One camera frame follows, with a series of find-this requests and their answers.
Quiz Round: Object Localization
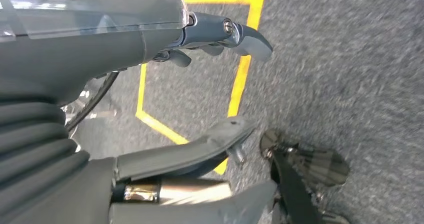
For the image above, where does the yellow floor tape marking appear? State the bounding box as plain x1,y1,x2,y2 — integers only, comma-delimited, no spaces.
135,0,268,176

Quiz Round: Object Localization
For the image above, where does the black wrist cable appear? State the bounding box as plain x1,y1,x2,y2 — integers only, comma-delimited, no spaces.
64,71,121,132

